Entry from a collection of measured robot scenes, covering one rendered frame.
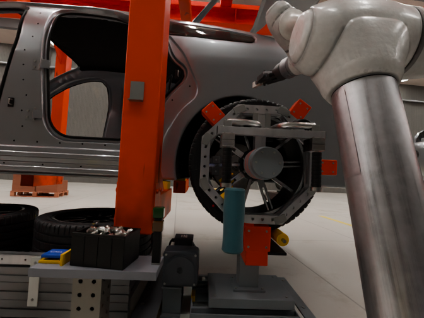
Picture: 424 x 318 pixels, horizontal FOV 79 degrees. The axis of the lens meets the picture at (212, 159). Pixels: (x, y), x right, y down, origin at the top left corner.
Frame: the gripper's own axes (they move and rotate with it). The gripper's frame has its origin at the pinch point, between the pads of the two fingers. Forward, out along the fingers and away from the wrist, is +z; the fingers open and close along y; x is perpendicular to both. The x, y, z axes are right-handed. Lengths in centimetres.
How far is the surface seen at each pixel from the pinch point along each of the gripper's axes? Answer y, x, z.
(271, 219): 2, -67, -9
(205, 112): -29.1, -18.9, 0.0
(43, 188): -161, -94, 660
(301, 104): 11.1, -13.6, -18.6
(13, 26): -358, 546, 1195
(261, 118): -5.3, -20.6, -10.4
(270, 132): -14.4, -30.5, -27.6
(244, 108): -13.0, -16.6, -7.7
